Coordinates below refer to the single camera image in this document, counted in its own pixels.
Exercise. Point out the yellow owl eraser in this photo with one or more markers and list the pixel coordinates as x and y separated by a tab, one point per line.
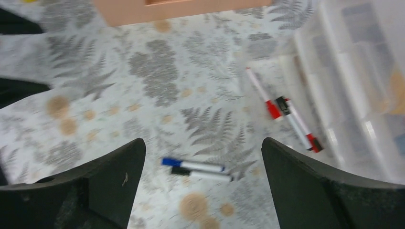
29	1

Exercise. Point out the red cap whiteboard marker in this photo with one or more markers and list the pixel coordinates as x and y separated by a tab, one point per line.
315	144

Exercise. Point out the white plastic drawer unit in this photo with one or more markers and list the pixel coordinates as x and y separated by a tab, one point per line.
342	64

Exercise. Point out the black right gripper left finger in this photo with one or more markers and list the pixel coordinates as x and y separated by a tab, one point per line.
96	195

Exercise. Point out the orange plastic file organizer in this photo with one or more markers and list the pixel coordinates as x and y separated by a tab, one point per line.
123	12

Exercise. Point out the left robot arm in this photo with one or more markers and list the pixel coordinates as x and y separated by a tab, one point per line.
23	92

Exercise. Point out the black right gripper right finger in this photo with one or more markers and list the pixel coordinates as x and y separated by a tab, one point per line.
309	194

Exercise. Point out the blue cap whiteboard marker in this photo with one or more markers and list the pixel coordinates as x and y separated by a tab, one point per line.
167	161

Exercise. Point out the black cap whiteboard marker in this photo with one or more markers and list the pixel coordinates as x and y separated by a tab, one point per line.
291	114

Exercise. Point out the floral patterned table mat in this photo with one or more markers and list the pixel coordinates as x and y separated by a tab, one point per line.
173	83

